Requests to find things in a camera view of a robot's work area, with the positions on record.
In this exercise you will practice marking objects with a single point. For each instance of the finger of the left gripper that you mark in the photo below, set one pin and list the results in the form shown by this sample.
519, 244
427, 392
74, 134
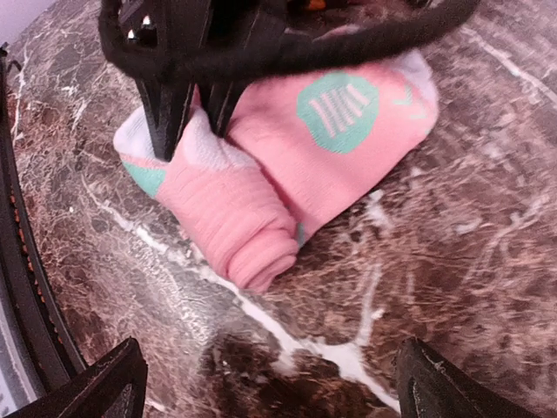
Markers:
167, 110
219, 100

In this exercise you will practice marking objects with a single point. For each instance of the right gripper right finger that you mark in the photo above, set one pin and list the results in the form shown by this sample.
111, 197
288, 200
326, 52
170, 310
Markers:
429, 385

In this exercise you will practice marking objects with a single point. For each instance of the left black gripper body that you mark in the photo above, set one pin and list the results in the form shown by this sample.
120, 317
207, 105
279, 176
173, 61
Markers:
211, 41

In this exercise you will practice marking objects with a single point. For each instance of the pink patterned sock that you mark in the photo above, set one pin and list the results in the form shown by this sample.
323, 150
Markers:
300, 150

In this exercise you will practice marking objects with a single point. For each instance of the black front rail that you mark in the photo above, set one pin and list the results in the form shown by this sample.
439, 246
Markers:
46, 350

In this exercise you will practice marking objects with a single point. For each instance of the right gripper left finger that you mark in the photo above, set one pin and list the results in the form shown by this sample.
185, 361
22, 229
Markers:
114, 386

